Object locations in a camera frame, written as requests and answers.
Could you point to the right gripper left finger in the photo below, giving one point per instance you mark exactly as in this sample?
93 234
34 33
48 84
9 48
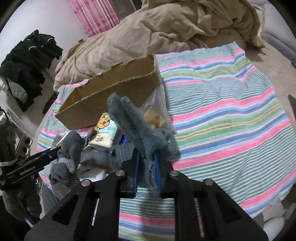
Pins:
91 210

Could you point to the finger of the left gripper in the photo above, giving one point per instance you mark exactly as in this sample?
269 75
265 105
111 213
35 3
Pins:
48 155

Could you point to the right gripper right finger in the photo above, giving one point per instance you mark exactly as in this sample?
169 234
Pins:
202 209

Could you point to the grey glove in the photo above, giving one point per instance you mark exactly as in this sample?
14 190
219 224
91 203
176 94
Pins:
141 137
76 151

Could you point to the white sock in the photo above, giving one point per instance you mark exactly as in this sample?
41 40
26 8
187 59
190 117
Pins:
92 173

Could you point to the yellow cartoon tissue pack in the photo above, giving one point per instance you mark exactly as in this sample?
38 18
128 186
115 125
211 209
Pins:
105 132

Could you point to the grey hanging garment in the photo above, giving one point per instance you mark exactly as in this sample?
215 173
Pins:
17 91

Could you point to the blue tissue pack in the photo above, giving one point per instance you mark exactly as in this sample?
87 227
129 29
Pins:
122 139

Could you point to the striped colourful towel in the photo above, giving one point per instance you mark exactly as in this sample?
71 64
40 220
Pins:
230 125

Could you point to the black hanging clothes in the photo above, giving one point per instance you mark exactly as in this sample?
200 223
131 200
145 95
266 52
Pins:
25 63

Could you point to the clear snack bag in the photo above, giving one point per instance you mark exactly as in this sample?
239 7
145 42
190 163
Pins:
154 111

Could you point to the brown cardboard box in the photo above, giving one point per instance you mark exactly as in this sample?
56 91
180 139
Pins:
136 79

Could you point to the pink curtain left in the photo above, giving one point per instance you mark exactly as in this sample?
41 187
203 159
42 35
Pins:
95 16

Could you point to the dark window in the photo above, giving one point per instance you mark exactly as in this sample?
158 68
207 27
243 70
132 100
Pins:
124 8

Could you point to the tan rumpled duvet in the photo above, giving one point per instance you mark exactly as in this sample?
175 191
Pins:
161 27

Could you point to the grey pillow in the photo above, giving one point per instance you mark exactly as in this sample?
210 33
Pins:
277 32

